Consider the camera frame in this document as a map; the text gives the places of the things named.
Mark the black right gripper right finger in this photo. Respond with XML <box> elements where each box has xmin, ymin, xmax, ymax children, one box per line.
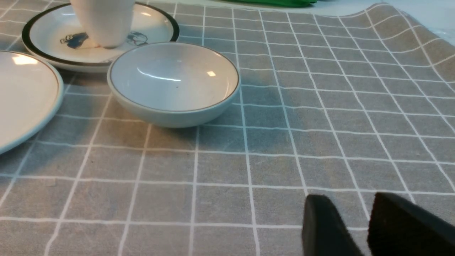
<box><xmin>367</xmin><ymin>192</ymin><xmax>455</xmax><ymax>256</ymax></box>

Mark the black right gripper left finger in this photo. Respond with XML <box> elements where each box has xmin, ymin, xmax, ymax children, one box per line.
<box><xmin>301</xmin><ymin>194</ymin><xmax>363</xmax><ymax>256</ymax></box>

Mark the small pale blue bowl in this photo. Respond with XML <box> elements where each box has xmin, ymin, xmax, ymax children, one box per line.
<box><xmin>107</xmin><ymin>42</ymin><xmax>241</xmax><ymax>128</ymax></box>

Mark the grey checked tablecloth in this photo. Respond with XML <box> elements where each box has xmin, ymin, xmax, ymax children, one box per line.
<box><xmin>1</xmin><ymin>0</ymin><xmax>454</xmax><ymax>256</ymax></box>

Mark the black rimmed white cup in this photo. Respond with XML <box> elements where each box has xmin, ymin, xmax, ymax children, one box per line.
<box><xmin>70</xmin><ymin>0</ymin><xmax>135</xmax><ymax>49</ymax></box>

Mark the large pale blue plate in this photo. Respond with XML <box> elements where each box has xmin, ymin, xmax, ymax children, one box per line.
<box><xmin>0</xmin><ymin>50</ymin><xmax>64</xmax><ymax>154</ymax></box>

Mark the black rimmed picture plate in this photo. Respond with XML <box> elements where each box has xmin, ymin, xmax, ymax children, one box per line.
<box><xmin>22</xmin><ymin>2</ymin><xmax>180</xmax><ymax>73</ymax></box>

